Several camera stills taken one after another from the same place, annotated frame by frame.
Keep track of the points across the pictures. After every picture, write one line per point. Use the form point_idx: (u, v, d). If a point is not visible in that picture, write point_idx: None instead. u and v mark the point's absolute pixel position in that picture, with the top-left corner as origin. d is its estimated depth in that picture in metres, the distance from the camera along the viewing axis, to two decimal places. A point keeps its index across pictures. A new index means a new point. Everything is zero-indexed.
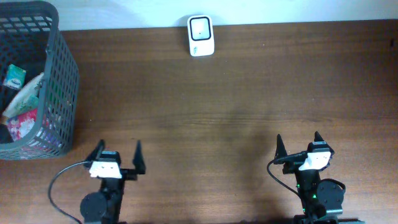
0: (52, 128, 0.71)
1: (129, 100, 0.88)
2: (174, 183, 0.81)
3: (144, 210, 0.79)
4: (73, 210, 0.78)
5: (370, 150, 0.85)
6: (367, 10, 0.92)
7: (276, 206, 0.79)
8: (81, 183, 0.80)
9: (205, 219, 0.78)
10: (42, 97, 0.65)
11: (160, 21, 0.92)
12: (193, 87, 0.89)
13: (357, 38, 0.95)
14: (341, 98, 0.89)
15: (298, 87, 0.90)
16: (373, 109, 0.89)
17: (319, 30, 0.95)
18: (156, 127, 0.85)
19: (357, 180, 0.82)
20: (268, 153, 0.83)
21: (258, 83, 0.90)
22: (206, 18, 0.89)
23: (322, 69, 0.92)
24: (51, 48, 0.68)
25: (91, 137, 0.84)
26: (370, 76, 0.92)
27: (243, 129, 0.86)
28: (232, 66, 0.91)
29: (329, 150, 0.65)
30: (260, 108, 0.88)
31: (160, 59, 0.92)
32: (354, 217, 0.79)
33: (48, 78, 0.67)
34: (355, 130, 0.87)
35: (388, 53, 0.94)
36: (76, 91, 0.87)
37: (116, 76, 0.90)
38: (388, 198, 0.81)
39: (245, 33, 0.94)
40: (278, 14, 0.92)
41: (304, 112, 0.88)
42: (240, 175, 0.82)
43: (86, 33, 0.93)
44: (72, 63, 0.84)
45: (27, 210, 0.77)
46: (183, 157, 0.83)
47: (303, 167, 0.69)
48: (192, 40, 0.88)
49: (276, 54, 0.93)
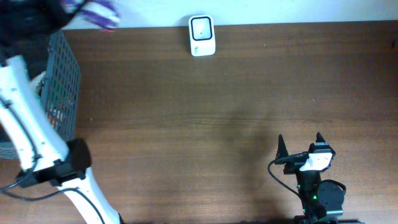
0: (54, 127, 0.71)
1: (130, 99, 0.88)
2: (174, 183, 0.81)
3: (144, 210, 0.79)
4: (73, 210, 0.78)
5: (370, 150, 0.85)
6: (369, 10, 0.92)
7: (276, 206, 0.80)
8: None
9: (204, 218, 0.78)
10: (45, 95, 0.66)
11: (161, 20, 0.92)
12: (193, 86, 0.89)
13: (357, 39, 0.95)
14: (341, 99, 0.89)
15: (298, 88, 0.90)
16: (374, 110, 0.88)
17: (319, 30, 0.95)
18: (157, 127, 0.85)
19: (357, 181, 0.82)
20: (268, 153, 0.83)
21: (259, 83, 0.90)
22: (207, 18, 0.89)
23: (323, 70, 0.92)
24: (53, 47, 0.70)
25: (91, 136, 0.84)
26: (370, 77, 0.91)
27: (244, 129, 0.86)
28: (234, 65, 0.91)
29: (331, 152, 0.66)
30: (260, 109, 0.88)
31: (160, 58, 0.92)
32: (354, 218, 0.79)
33: (50, 75, 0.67)
34: (356, 130, 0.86)
35: (390, 54, 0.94)
36: (78, 90, 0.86)
37: (116, 76, 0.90)
38: (388, 200, 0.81)
39: (245, 33, 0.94)
40: (280, 14, 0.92)
41: (304, 112, 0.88)
42: (240, 175, 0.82)
43: (87, 32, 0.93)
44: (73, 61, 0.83)
45: (28, 209, 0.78)
46: (183, 156, 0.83)
47: (303, 168, 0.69)
48: (193, 40, 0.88)
49: (277, 55, 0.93)
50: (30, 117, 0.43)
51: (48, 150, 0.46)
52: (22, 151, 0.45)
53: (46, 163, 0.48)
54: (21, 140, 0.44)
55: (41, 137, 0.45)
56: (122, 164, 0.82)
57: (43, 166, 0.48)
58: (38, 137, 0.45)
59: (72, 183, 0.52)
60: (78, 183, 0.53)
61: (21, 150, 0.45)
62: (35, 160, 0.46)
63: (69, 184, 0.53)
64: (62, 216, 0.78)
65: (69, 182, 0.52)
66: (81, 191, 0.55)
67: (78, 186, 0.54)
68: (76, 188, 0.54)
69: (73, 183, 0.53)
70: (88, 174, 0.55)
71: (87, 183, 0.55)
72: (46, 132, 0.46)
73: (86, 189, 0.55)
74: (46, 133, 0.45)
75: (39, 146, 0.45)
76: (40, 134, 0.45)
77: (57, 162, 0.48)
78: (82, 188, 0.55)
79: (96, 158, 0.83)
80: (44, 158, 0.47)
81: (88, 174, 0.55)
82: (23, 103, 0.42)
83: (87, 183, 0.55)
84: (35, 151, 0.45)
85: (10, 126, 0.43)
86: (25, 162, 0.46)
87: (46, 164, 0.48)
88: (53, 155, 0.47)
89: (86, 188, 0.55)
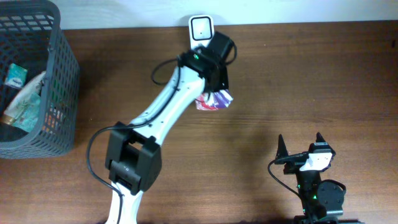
0: (54, 127, 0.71)
1: (130, 99, 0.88)
2: (174, 183, 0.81)
3: (144, 210, 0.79)
4: (73, 210, 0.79)
5: (370, 150, 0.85)
6: (370, 10, 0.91)
7: (276, 206, 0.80)
8: (81, 183, 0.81)
9: (204, 218, 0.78)
10: (44, 96, 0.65)
11: (160, 20, 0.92)
12: None
13: (358, 39, 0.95)
14: (341, 99, 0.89)
15: (298, 88, 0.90)
16: (374, 110, 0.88)
17: (320, 30, 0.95)
18: None
19: (357, 181, 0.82)
20: (268, 153, 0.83)
21: (259, 83, 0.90)
22: (207, 18, 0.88)
23: (323, 70, 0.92)
24: (53, 47, 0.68)
25: (91, 136, 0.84)
26: (370, 77, 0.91)
27: (244, 129, 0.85)
28: (234, 65, 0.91)
29: (331, 152, 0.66)
30: (260, 109, 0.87)
31: (161, 58, 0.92)
32: (354, 218, 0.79)
33: (50, 76, 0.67)
34: (356, 130, 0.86)
35: (390, 54, 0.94)
36: (77, 89, 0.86)
37: (117, 76, 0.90)
38: (388, 200, 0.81)
39: (246, 33, 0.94)
40: (281, 14, 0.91)
41: (304, 112, 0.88)
42: (240, 175, 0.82)
43: (87, 32, 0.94)
44: (73, 60, 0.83)
45: (28, 209, 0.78)
46: (183, 156, 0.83)
47: (303, 168, 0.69)
48: (193, 39, 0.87)
49: (277, 55, 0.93)
50: (175, 107, 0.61)
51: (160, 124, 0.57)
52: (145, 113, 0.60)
53: (146, 132, 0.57)
54: (153, 104, 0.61)
55: (163, 118, 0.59)
56: None
57: (145, 134, 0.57)
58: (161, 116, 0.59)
59: (124, 189, 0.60)
60: (125, 191, 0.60)
61: (145, 112, 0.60)
62: (145, 123, 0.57)
63: (123, 188, 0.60)
64: (62, 216, 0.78)
65: (122, 187, 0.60)
66: (123, 200, 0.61)
67: (124, 193, 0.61)
68: (121, 195, 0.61)
69: (124, 189, 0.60)
70: (139, 195, 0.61)
71: (132, 199, 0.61)
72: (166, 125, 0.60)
73: (128, 201, 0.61)
74: (168, 122, 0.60)
75: (158, 121, 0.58)
76: (167, 116, 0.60)
77: (151, 136, 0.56)
78: (125, 198, 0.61)
79: (96, 158, 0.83)
80: (150, 128, 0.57)
81: (139, 195, 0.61)
82: (185, 97, 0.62)
83: (133, 198, 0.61)
84: (152, 118, 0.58)
85: (162, 97, 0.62)
86: (140, 119, 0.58)
87: (145, 132, 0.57)
88: (157, 134, 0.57)
89: (129, 200, 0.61)
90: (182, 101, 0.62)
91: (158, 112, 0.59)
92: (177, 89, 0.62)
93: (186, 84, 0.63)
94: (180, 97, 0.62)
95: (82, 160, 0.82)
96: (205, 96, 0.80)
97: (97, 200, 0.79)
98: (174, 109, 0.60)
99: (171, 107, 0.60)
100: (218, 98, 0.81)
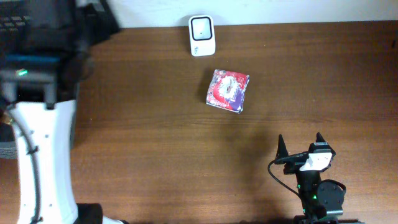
0: None
1: (130, 100, 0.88)
2: (174, 183, 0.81)
3: (145, 209, 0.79)
4: None
5: (370, 150, 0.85)
6: (369, 11, 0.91)
7: (276, 207, 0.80)
8: (81, 183, 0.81)
9: (204, 218, 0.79)
10: None
11: (161, 20, 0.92)
12: (193, 87, 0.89)
13: (357, 39, 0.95)
14: (341, 99, 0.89)
15: (298, 88, 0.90)
16: (374, 110, 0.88)
17: (320, 31, 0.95)
18: (157, 127, 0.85)
19: (357, 181, 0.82)
20: (268, 153, 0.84)
21: (259, 84, 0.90)
22: (207, 18, 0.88)
23: (323, 70, 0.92)
24: None
25: (90, 136, 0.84)
26: (370, 77, 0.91)
27: (244, 129, 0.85)
28: (234, 65, 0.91)
29: (330, 151, 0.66)
30: (260, 109, 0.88)
31: (161, 58, 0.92)
32: (354, 218, 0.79)
33: None
34: (355, 130, 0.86)
35: (390, 55, 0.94)
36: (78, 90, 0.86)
37: (117, 76, 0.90)
38: (388, 200, 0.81)
39: (246, 33, 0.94)
40: (281, 14, 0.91)
41: (303, 112, 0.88)
42: (240, 175, 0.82)
43: None
44: None
45: None
46: (183, 156, 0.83)
47: (303, 168, 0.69)
48: (193, 39, 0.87)
49: (277, 55, 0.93)
50: (49, 173, 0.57)
51: (48, 209, 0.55)
52: (25, 205, 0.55)
53: (48, 223, 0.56)
54: (26, 193, 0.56)
55: (50, 200, 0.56)
56: (122, 164, 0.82)
57: None
58: (46, 201, 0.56)
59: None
60: None
61: (25, 205, 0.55)
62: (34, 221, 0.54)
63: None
64: None
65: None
66: None
67: None
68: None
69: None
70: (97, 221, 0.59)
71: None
72: (61, 185, 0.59)
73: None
74: (58, 185, 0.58)
75: (45, 208, 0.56)
76: (51, 196, 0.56)
77: None
78: None
79: (96, 158, 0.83)
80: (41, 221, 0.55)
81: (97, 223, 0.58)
82: (46, 157, 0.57)
83: None
84: (37, 211, 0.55)
85: (27, 180, 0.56)
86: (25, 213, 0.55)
87: None
88: (58, 215, 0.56)
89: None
90: (51, 167, 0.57)
91: (36, 200, 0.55)
92: (30, 152, 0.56)
93: (43, 134, 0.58)
94: (40, 157, 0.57)
95: (83, 160, 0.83)
96: (231, 88, 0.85)
97: (97, 200, 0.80)
98: (48, 178, 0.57)
99: (43, 179, 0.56)
100: (237, 96, 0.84)
